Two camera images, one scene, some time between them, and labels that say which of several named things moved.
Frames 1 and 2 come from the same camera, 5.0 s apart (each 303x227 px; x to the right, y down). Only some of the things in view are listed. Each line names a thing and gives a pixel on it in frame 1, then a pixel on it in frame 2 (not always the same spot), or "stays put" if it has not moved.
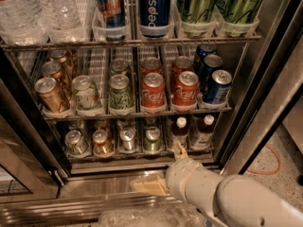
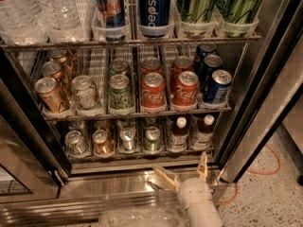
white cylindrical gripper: x=177 y=176 to x=195 y=192
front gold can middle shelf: x=51 y=95 stays put
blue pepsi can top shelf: x=154 y=9 stays put
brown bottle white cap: x=180 y=132 stays put
